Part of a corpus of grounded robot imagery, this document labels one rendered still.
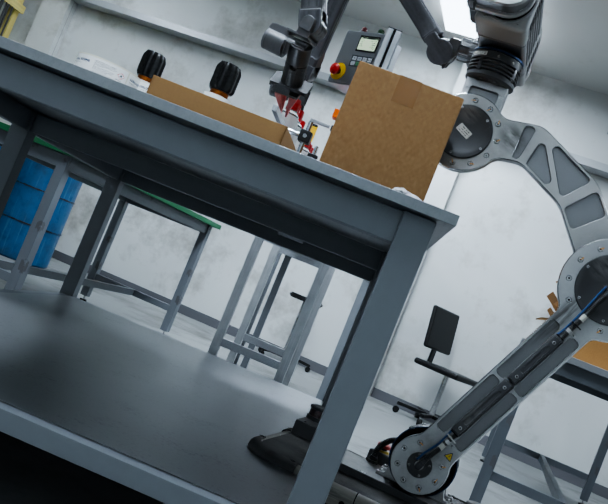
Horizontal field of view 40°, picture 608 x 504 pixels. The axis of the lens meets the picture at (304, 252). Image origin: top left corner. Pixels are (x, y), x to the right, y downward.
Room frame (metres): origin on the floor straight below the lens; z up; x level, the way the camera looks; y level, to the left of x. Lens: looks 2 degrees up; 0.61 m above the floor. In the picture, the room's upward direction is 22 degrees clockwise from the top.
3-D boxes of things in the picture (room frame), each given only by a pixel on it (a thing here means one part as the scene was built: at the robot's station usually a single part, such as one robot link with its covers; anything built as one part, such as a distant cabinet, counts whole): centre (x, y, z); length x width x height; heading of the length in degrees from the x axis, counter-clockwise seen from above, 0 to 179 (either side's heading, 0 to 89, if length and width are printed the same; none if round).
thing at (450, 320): (6.42, -1.38, 0.45); 0.57 x 0.57 x 0.90
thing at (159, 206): (4.56, 1.18, 0.40); 1.90 x 0.75 x 0.80; 164
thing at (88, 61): (2.53, 0.77, 0.95); 0.20 x 0.20 x 0.14
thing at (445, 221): (2.49, 0.35, 0.82); 2.10 x 1.31 x 0.02; 175
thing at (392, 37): (2.63, 0.00, 1.17); 0.04 x 0.04 x 0.67; 85
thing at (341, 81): (2.70, 0.05, 1.38); 0.17 x 0.10 x 0.19; 50
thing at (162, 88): (1.60, 0.23, 0.85); 0.30 x 0.26 x 0.04; 175
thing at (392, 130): (1.90, -0.09, 0.99); 0.30 x 0.24 x 0.27; 174
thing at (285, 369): (4.00, 0.03, 0.47); 1.17 x 0.36 x 0.95; 175
